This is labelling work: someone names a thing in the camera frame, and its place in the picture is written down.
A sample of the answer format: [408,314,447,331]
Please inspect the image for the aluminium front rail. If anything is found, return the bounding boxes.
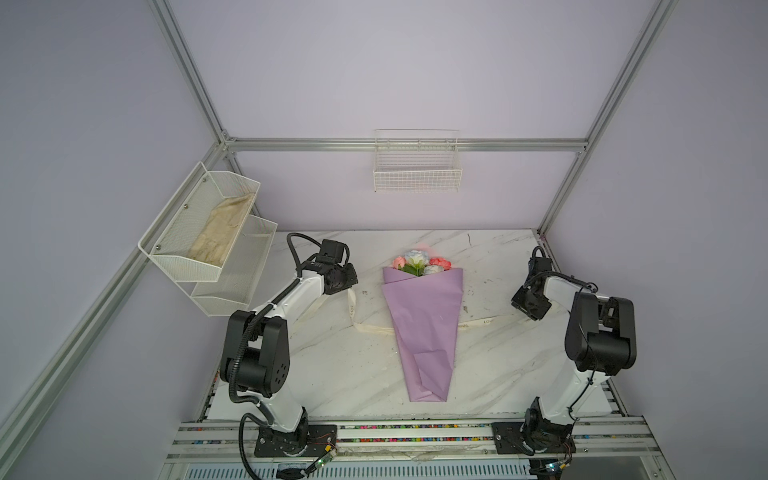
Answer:
[165,415,661,463]

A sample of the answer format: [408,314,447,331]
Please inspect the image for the light pink fake rose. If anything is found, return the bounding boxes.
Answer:
[392,256,406,270]

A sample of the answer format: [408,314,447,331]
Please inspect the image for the white mesh upper shelf basket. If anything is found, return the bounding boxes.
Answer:
[138,163,260,283]

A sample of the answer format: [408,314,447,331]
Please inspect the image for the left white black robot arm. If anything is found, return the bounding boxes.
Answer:
[219,232,358,434]

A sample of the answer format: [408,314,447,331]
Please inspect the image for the white blue fake rose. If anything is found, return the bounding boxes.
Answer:
[402,250,430,276]

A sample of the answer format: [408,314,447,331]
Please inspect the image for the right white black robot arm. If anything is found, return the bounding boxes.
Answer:
[511,246,637,437]

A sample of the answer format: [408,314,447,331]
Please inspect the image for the beige cloth in basket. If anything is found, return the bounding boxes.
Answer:
[187,193,256,267]

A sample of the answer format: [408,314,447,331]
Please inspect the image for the red pink fake rose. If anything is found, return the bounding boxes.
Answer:
[429,257,452,271]

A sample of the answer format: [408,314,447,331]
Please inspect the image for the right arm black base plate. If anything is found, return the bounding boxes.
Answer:
[491,420,575,456]

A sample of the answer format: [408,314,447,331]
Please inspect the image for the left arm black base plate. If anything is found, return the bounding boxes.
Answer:
[253,424,338,458]

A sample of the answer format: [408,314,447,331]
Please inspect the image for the pink purple wrapping paper sheet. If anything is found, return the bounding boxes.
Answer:
[382,267,464,402]

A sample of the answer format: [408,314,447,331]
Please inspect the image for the white ribbon string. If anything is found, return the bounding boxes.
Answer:
[346,287,529,337]

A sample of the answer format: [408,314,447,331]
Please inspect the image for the white mesh shelf basket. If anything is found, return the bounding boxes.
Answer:
[189,215,278,317]
[138,163,260,283]

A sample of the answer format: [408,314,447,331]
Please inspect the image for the white mesh lower shelf basket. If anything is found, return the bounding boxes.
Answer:
[189,215,278,317]

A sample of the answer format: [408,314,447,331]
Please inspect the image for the white wire wall basket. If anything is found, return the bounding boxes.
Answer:
[373,129,463,193]

